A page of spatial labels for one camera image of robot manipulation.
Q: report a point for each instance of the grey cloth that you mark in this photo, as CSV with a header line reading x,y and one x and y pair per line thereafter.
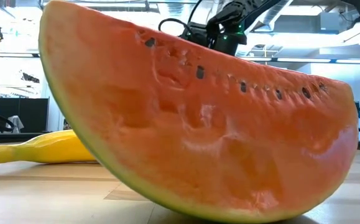
x,y
16,123

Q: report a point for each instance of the yellow banana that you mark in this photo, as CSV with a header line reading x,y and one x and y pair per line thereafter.
x,y
49,151

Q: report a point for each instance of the black partition panel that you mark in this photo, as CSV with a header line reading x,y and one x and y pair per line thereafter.
x,y
30,113

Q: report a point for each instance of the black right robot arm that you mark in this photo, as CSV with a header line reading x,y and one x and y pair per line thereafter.
x,y
232,15

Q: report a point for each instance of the dark low bench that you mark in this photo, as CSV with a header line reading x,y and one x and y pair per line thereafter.
x,y
18,137

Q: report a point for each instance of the silver round ceiling duct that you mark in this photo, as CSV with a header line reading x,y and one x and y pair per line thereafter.
x,y
274,18

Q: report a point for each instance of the long ceiling light strip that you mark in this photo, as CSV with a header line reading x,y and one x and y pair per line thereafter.
x,y
304,60

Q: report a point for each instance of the red watermelon slice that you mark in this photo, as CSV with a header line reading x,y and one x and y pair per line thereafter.
x,y
198,140

